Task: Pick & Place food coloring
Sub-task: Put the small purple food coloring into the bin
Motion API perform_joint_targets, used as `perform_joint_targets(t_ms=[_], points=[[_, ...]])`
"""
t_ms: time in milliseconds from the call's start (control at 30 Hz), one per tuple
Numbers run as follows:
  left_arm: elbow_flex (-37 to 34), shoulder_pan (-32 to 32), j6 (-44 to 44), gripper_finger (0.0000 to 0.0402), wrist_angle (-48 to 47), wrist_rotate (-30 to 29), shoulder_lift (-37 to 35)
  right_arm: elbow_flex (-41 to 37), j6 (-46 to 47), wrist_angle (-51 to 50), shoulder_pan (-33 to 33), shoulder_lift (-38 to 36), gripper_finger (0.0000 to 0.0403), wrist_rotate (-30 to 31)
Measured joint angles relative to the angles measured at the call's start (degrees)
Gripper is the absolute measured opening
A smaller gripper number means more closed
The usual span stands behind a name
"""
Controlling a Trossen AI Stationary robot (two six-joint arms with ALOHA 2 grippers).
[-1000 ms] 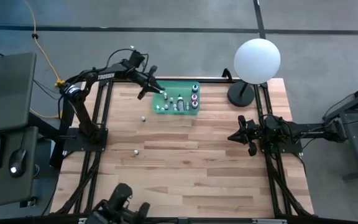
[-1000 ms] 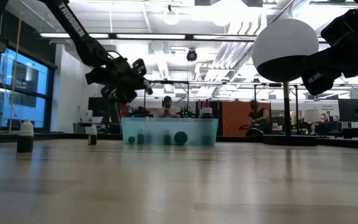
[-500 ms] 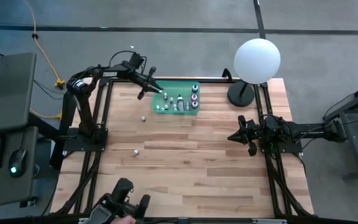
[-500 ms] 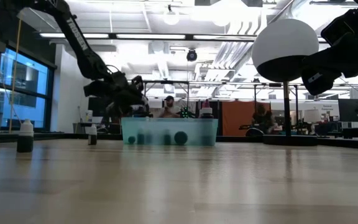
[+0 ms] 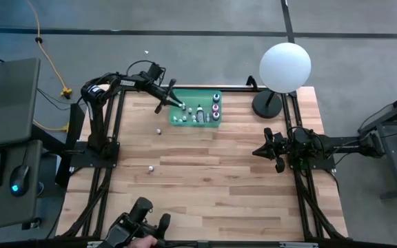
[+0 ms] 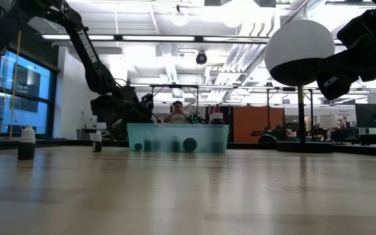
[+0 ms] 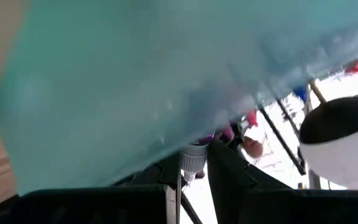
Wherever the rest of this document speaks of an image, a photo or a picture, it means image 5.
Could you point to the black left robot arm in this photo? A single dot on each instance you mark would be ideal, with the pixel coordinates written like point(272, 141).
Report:
point(96, 120)

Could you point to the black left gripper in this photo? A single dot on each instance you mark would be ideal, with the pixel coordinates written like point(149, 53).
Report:
point(165, 94)

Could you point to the white globe lamp black base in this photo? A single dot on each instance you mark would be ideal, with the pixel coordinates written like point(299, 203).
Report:
point(284, 67)

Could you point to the black gantry post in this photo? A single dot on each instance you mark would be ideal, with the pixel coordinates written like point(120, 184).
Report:
point(74, 131)

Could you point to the black metal cart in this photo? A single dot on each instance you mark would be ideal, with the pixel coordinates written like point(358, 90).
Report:
point(391, 155)

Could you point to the black aluminium table frame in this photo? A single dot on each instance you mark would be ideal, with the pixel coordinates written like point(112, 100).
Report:
point(236, 88)

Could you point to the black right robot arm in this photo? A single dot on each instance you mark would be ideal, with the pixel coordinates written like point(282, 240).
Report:
point(340, 144)

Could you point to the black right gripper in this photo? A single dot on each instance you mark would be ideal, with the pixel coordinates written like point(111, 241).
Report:
point(280, 148)

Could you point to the grey side table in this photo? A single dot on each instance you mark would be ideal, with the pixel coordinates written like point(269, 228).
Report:
point(9, 103)

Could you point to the black table clamp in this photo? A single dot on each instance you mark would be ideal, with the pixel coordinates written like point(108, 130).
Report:
point(252, 83)

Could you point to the large violet food coloring bottle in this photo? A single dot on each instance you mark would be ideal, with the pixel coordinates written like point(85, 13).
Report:
point(215, 115)

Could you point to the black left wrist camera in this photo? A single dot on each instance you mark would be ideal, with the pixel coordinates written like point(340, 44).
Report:
point(155, 71)

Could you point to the large blue food coloring bottle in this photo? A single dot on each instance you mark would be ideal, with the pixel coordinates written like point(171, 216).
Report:
point(216, 97)

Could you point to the large black food coloring bottle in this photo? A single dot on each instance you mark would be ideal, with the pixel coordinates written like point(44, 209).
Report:
point(200, 115)

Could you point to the black computer mouse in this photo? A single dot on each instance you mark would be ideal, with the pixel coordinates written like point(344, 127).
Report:
point(19, 179)

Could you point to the teal translucent plastic bin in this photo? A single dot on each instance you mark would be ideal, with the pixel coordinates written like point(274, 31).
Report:
point(202, 98)

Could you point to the black handheld controller device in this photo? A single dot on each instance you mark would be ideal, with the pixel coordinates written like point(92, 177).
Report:
point(129, 224)

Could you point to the person's hand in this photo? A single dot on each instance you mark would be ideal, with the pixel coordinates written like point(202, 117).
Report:
point(143, 243)

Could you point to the silver edge bracket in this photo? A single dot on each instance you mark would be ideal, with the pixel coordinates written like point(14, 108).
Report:
point(298, 245)
point(96, 244)

